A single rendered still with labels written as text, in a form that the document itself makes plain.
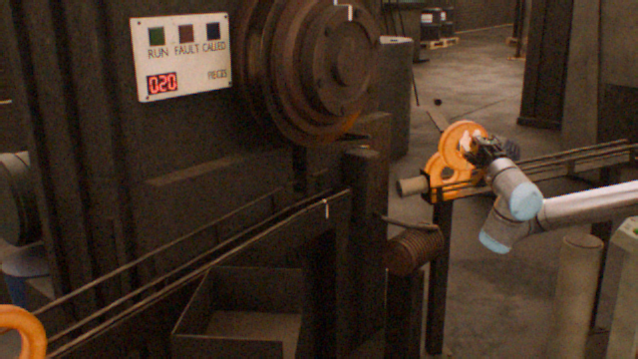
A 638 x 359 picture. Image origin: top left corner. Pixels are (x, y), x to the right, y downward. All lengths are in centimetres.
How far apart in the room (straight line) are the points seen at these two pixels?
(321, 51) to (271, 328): 65
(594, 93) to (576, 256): 220
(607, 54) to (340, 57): 278
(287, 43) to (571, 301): 125
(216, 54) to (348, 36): 33
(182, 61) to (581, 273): 137
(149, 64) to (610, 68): 318
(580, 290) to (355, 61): 106
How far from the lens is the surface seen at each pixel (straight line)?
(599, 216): 162
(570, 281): 203
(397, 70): 430
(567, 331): 212
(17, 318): 121
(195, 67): 142
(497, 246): 162
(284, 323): 129
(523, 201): 154
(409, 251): 182
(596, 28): 404
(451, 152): 179
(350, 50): 148
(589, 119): 410
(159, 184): 137
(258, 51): 138
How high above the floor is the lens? 131
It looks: 19 degrees down
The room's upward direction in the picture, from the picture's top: 1 degrees counter-clockwise
